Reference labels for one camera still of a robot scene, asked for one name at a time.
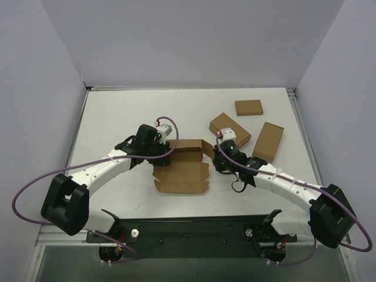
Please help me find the brown paper box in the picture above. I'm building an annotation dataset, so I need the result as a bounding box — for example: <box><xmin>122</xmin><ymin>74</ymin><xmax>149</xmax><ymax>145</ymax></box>
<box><xmin>153</xmin><ymin>139</ymin><xmax>214</xmax><ymax>194</ymax></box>

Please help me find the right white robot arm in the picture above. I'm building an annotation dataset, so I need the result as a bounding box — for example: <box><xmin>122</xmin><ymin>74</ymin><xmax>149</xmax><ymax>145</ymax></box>
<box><xmin>213</xmin><ymin>140</ymin><xmax>354</xmax><ymax>249</ymax></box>

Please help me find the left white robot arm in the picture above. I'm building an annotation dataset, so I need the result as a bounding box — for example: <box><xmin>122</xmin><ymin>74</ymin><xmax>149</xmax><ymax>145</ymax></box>
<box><xmin>41</xmin><ymin>124</ymin><xmax>172</xmax><ymax>242</ymax></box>

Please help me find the folded box middle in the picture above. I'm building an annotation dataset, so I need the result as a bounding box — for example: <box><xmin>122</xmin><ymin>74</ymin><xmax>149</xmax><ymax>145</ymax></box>
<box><xmin>209</xmin><ymin>112</ymin><xmax>251</xmax><ymax>147</ymax></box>

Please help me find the folded box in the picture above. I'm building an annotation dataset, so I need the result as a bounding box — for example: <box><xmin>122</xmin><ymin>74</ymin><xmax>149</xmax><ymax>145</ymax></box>
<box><xmin>252</xmin><ymin>122</ymin><xmax>284</xmax><ymax>163</ymax></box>
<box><xmin>234</xmin><ymin>100</ymin><xmax>263</xmax><ymax>116</ymax></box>
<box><xmin>209</xmin><ymin>112</ymin><xmax>251</xmax><ymax>147</ymax></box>

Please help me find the folded box right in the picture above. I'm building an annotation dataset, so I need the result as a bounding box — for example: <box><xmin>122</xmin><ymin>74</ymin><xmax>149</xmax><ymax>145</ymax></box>
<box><xmin>252</xmin><ymin>122</ymin><xmax>284</xmax><ymax>163</ymax></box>

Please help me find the folded box far back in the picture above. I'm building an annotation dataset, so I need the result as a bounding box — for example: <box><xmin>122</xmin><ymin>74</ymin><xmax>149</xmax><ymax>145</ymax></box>
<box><xmin>234</xmin><ymin>100</ymin><xmax>263</xmax><ymax>116</ymax></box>

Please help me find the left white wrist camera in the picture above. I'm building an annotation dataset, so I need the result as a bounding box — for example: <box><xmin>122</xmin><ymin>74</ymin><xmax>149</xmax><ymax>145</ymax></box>
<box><xmin>155</xmin><ymin>120</ymin><xmax>172</xmax><ymax>142</ymax></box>

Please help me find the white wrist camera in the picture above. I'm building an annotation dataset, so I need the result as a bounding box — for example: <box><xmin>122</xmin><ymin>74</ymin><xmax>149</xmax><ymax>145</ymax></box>
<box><xmin>217</xmin><ymin>127</ymin><xmax>236</xmax><ymax>143</ymax></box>
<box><xmin>155</xmin><ymin>120</ymin><xmax>172</xmax><ymax>142</ymax></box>

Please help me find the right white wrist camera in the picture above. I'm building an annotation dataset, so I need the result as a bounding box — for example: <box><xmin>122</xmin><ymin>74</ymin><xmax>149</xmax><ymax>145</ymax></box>
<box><xmin>217</xmin><ymin>127</ymin><xmax>236</xmax><ymax>143</ymax></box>

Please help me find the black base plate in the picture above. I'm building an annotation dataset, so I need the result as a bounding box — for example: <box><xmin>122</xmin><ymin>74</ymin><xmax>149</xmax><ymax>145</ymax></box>
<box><xmin>85</xmin><ymin>216</ymin><xmax>300</xmax><ymax>259</ymax></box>

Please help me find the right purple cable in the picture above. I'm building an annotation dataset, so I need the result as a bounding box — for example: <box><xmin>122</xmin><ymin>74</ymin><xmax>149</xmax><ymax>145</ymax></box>
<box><xmin>216</xmin><ymin>132</ymin><xmax>372</xmax><ymax>265</ymax></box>

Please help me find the purple cable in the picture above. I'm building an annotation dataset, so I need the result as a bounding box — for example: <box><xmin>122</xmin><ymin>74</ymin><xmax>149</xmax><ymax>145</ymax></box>
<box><xmin>216</xmin><ymin>132</ymin><xmax>372</xmax><ymax>265</ymax></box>
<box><xmin>11</xmin><ymin>116</ymin><xmax>180</xmax><ymax>262</ymax></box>

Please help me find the aluminium frame rail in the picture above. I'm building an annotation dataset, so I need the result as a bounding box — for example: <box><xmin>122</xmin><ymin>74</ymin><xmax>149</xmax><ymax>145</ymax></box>
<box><xmin>35</xmin><ymin>228</ymin><xmax>87</xmax><ymax>247</ymax></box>

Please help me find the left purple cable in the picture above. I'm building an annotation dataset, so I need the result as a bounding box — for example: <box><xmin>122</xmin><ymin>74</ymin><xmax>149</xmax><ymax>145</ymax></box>
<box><xmin>11</xmin><ymin>116</ymin><xmax>180</xmax><ymax>262</ymax></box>

